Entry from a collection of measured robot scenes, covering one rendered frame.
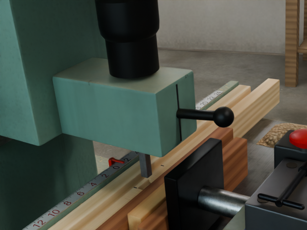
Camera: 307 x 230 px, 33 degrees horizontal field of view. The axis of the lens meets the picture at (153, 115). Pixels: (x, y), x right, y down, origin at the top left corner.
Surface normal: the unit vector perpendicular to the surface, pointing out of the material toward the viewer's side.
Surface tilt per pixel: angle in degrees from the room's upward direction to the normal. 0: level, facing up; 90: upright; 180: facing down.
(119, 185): 0
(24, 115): 90
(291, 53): 90
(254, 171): 0
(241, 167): 90
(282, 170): 0
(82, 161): 90
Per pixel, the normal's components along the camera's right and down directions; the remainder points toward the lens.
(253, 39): -0.45, 0.40
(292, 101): -0.09, -0.91
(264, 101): 0.82, 0.16
